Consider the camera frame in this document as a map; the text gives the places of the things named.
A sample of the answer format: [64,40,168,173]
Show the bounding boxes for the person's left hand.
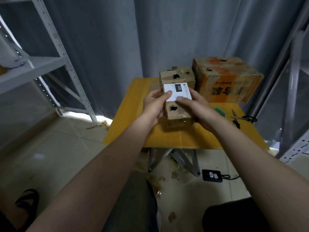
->
[141,88,173,128]

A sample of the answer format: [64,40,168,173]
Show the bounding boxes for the person's right hand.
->
[175,88,218,134]

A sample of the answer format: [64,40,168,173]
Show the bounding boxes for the long white-labelled cardboard box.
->
[162,82,195,128]

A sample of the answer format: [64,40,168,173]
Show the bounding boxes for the black-handled scissors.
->
[229,109,258,130]

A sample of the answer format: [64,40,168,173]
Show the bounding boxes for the large orange print cardboard box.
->
[192,56,265,105]

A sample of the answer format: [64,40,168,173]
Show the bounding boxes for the person's right forearm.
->
[205,118,309,232]

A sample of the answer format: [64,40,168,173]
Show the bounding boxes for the person's left forearm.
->
[26,116,161,232]

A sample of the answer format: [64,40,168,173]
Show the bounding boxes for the person's right leg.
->
[201,196,272,232]

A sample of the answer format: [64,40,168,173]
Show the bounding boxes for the yellow wooden table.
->
[103,77,270,178]

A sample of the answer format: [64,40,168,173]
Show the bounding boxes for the black power adapter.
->
[201,169,224,183]

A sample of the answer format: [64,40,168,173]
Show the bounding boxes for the grey curtain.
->
[0,0,309,120]

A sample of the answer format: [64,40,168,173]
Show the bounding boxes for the grey metal shelf unit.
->
[248,6,309,165]
[0,0,100,124]

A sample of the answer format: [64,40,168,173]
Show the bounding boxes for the black sandal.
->
[14,188,41,217]

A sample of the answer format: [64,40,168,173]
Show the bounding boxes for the black adapter cable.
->
[222,174,240,182]

